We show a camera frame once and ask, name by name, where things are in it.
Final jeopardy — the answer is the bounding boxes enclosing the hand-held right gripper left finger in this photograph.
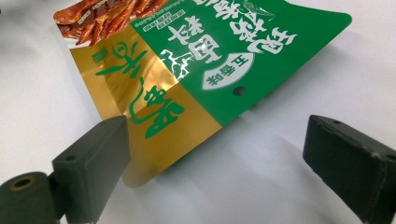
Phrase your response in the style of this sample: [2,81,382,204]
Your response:
[51,115,132,224]

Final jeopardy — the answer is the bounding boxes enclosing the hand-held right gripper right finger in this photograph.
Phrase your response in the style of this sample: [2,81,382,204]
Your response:
[302,114,396,224]

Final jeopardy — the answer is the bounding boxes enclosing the green and gold snack packet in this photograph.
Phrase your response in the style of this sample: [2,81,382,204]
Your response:
[52,0,353,189]

